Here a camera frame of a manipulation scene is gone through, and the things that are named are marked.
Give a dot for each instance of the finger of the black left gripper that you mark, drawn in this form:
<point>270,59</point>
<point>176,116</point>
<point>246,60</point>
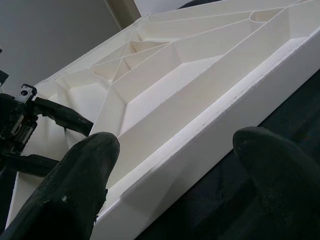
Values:
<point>62,116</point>
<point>30,165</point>

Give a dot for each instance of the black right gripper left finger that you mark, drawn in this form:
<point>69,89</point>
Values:
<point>67,190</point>

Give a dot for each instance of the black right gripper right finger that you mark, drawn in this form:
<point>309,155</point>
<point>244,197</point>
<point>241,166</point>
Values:
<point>287,190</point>

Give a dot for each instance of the white plastic children table top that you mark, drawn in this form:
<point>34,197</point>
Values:
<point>187,87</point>

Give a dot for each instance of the black cloth table cover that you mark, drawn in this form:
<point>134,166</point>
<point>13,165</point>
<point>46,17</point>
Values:
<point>250,200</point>

